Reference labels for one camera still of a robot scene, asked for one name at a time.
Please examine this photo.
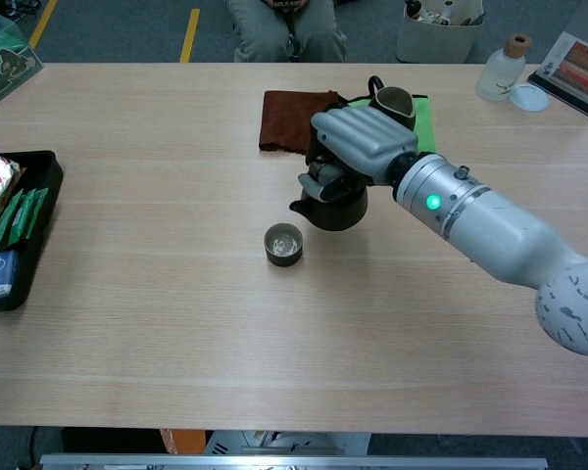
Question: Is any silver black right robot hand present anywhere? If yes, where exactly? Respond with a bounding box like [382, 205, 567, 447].
[297, 105, 419, 203]

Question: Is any green tea sachet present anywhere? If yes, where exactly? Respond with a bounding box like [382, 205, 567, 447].
[26, 187, 49, 241]
[0, 190, 24, 254]
[9, 190, 36, 246]

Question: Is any brown cloth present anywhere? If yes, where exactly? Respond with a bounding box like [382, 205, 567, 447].
[258, 89, 341, 154]

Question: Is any small white dish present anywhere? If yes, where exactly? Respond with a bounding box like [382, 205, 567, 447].
[508, 82, 551, 114]

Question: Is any black ceramic pitcher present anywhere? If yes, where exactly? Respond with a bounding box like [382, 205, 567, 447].
[367, 75, 417, 132]

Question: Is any green cloth with black trim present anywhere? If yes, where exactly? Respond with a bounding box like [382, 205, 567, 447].
[345, 93, 437, 153]

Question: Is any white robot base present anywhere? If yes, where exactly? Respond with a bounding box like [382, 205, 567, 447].
[203, 430, 371, 455]

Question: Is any small grey tea cup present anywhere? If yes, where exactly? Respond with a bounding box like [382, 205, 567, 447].
[263, 222, 305, 268]

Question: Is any black teapot with handle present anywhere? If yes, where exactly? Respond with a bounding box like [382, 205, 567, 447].
[288, 168, 369, 232]

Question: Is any aluminium rail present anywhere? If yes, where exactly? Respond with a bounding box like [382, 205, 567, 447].
[38, 452, 549, 470]

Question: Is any green transparent box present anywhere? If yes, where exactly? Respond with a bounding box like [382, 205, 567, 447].
[0, 9, 45, 117]

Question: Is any beige storage bin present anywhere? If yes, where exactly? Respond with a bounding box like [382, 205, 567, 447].
[396, 0, 485, 64]

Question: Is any orange panel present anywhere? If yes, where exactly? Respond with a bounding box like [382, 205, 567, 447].
[159, 428, 207, 455]

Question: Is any seated person in grey trousers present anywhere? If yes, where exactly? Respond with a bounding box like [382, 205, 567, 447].
[224, 0, 348, 64]

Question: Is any black plastic tray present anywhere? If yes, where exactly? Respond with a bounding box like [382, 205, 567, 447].
[0, 150, 64, 313]

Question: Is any colour swatch book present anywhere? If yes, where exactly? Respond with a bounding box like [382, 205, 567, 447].
[526, 31, 588, 120]

